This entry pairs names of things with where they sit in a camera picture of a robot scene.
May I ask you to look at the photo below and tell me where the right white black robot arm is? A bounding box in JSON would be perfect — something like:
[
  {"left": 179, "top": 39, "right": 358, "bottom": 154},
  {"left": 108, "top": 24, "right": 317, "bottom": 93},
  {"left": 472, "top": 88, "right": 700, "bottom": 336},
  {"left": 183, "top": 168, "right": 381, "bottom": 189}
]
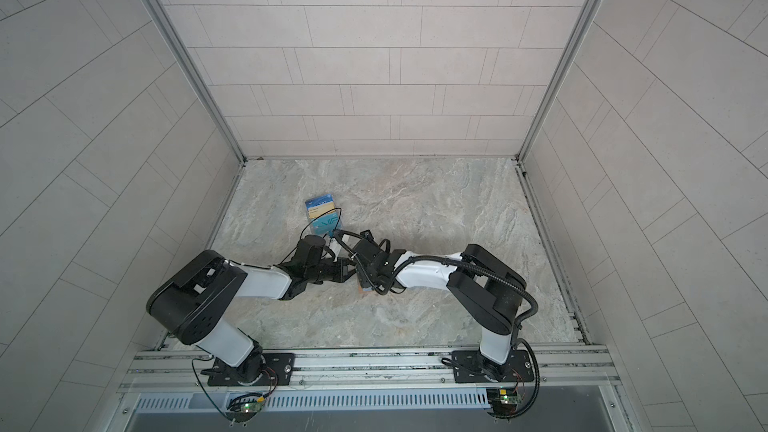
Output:
[{"left": 334, "top": 231, "right": 539, "bottom": 366}]

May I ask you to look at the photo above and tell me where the right green circuit board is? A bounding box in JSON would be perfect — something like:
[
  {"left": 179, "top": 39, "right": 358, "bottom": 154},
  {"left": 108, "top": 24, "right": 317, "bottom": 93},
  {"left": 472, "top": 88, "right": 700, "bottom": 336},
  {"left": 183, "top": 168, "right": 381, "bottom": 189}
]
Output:
[{"left": 486, "top": 388, "right": 523, "bottom": 417}]

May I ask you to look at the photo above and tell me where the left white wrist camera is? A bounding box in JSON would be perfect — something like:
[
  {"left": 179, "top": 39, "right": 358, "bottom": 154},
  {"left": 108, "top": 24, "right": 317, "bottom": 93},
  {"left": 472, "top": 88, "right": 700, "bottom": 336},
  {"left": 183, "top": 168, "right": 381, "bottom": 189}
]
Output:
[{"left": 324, "top": 238, "right": 341, "bottom": 260}]

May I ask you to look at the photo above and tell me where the green circuit board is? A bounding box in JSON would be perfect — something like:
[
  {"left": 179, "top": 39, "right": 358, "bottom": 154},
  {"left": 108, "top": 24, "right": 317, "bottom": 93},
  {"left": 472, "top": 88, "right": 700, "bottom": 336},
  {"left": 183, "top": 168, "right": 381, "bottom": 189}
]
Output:
[
  {"left": 227, "top": 393, "right": 266, "bottom": 414},
  {"left": 486, "top": 388, "right": 523, "bottom": 417}
]

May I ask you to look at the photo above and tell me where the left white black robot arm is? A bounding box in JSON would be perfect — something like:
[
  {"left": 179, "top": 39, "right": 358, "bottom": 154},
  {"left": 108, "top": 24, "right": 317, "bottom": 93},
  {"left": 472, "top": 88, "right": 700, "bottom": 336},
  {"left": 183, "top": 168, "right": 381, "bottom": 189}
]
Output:
[{"left": 146, "top": 235, "right": 355, "bottom": 368}]

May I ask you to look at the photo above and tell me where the left green circuit board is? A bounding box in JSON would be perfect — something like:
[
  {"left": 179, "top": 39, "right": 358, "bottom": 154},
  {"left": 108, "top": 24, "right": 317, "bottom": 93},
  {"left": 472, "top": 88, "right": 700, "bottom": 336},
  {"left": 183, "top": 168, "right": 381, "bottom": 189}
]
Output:
[{"left": 227, "top": 393, "right": 266, "bottom": 414}]

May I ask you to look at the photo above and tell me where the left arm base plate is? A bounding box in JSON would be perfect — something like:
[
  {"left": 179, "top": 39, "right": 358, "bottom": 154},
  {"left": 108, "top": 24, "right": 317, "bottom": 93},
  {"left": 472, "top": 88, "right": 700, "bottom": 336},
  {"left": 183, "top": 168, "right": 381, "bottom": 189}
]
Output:
[{"left": 201, "top": 353, "right": 296, "bottom": 387}]

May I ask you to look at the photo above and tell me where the gold beige card on table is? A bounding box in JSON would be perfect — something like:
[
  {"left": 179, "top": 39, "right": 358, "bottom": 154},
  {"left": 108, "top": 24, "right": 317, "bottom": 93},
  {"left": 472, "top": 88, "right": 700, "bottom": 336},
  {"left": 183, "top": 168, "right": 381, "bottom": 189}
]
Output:
[{"left": 307, "top": 202, "right": 336, "bottom": 220}]

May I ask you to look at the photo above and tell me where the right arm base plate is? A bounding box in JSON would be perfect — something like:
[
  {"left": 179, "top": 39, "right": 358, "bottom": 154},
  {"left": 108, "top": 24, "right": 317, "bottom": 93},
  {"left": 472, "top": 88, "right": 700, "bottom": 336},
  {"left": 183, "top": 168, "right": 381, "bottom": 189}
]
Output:
[{"left": 445, "top": 350, "right": 535, "bottom": 384}]

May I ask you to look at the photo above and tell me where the blue VIP card on table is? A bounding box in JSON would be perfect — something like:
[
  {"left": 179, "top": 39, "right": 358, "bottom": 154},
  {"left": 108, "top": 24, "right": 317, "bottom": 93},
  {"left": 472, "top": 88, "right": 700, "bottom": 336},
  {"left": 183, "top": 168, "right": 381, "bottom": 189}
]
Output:
[{"left": 305, "top": 194, "right": 335, "bottom": 211}]

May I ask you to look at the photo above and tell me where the right black corrugated cable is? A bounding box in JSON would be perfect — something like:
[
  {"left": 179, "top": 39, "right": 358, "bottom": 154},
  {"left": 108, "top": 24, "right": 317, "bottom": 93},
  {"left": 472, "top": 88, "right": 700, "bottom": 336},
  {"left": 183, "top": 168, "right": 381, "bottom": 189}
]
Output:
[{"left": 332, "top": 229, "right": 539, "bottom": 337}]

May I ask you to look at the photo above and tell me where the left black camera cable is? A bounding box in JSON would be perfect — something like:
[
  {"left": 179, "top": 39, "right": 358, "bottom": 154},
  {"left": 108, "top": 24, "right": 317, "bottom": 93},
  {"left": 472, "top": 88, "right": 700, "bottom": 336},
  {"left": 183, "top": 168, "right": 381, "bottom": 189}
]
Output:
[{"left": 278, "top": 207, "right": 343, "bottom": 265}]

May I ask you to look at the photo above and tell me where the teal card on table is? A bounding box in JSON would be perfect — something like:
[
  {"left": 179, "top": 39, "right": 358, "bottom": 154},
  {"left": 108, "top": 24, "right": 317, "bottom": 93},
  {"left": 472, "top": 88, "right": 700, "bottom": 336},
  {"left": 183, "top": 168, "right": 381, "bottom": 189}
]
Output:
[{"left": 310, "top": 211, "right": 342, "bottom": 237}]

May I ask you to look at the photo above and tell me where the white ventilation grille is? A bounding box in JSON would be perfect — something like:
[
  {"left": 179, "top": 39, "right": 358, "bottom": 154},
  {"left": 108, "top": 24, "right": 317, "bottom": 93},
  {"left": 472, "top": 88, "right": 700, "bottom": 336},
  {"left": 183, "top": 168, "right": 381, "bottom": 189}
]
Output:
[{"left": 135, "top": 388, "right": 490, "bottom": 413}]

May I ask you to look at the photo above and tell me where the aluminium mounting rail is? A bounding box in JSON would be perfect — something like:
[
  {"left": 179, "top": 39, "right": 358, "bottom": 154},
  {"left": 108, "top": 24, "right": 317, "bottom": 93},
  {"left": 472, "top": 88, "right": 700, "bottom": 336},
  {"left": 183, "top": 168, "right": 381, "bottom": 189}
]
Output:
[{"left": 117, "top": 343, "right": 621, "bottom": 393}]

